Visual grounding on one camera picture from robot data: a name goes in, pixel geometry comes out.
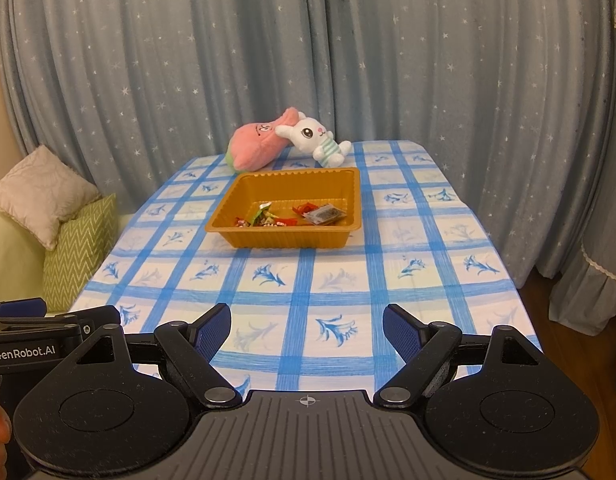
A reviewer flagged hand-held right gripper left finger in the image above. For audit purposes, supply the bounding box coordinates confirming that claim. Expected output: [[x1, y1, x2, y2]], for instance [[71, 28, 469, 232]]
[[63, 304, 243, 408]]

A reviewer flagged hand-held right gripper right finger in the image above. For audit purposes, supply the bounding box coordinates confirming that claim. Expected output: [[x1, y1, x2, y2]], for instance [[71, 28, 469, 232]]
[[374, 304, 546, 408]]

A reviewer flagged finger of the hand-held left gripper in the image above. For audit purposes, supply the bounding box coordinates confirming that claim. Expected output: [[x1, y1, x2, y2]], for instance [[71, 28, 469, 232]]
[[0, 297, 48, 318], [48, 306, 121, 341]]

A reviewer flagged golden plastic tray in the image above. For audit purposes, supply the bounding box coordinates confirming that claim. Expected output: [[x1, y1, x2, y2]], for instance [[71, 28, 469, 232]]
[[205, 167, 363, 250]]

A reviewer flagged clear dark seaweed packet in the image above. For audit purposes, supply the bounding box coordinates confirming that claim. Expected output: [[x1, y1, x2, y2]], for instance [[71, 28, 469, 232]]
[[303, 204, 349, 224]]

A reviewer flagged pale green sofa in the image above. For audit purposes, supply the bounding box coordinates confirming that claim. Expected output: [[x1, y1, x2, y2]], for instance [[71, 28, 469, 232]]
[[0, 210, 136, 311]]

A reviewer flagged green zigzag cushion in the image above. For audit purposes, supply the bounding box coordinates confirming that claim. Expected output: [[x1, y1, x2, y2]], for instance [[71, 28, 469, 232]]
[[42, 192, 120, 313]]

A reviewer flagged blue checked tablecloth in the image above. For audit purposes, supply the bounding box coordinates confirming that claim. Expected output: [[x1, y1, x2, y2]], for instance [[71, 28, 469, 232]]
[[68, 140, 543, 396]]

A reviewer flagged beige cushion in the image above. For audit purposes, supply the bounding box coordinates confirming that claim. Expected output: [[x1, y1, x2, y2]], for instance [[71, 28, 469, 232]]
[[0, 145, 101, 251]]

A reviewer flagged pink plush toy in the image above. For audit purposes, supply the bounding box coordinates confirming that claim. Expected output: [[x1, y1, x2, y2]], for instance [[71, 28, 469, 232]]
[[227, 107, 299, 172]]

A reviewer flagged lace-trimmed blue curtain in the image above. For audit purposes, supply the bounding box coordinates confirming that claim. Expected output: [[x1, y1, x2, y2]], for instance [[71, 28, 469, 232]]
[[548, 0, 616, 336]]

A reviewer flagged white rabbit plush toy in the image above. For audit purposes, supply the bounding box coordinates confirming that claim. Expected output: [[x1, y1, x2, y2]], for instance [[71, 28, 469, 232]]
[[274, 111, 353, 167]]

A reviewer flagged blue star-print curtain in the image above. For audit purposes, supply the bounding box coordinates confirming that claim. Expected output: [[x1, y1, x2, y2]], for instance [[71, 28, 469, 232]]
[[0, 0, 616, 281]]

